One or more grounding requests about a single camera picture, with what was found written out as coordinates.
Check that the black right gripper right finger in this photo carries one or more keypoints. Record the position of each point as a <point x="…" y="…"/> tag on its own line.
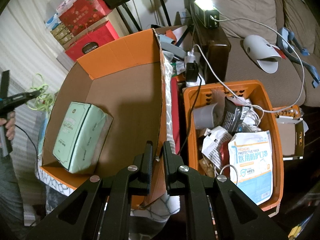
<point x="216" y="208"/>

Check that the brown sofa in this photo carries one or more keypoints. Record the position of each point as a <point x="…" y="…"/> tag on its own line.
<point x="290" y="83"/>

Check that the upper red gift box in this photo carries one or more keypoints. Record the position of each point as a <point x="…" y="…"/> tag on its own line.
<point x="84" y="13"/>

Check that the blue white mask package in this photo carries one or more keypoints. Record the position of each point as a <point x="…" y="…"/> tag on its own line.
<point x="250" y="155"/>

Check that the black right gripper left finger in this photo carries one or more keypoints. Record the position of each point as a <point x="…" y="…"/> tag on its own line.
<point x="100" y="208"/>

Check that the grey plastic cup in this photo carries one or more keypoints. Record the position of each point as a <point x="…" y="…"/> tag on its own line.
<point x="205" y="117"/>

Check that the black power adapter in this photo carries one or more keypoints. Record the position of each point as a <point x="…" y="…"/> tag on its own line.
<point x="191" y="71"/>

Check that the blue handheld tool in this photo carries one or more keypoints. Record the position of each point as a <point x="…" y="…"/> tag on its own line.
<point x="287" y="41"/>

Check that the black foil packet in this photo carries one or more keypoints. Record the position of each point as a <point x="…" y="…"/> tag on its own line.
<point x="233" y="116"/>

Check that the dark wooden side table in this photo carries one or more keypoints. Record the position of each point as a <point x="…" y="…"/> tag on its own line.
<point x="214" y="44"/>

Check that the grey curved device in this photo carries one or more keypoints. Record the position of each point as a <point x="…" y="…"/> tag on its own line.
<point x="262" y="53"/>

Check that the green tissue pack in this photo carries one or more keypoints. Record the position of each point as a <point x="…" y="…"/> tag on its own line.
<point x="81" y="137"/>

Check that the patterned white blanket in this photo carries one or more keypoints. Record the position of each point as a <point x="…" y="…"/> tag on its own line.
<point x="158" y="211"/>

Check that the white crumpled packet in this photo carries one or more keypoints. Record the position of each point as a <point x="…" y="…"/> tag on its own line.
<point x="212" y="143"/>

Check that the orange plastic basket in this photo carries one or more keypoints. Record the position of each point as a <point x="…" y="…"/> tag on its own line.
<point x="256" y="93"/>

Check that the person's left hand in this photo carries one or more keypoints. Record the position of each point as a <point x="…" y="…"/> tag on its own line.
<point x="9" y="124"/>

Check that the black power station lamp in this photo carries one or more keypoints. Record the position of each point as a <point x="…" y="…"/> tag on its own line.
<point x="207" y="13"/>

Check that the small orange cardboard box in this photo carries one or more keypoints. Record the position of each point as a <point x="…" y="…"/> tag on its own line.
<point x="291" y="128"/>

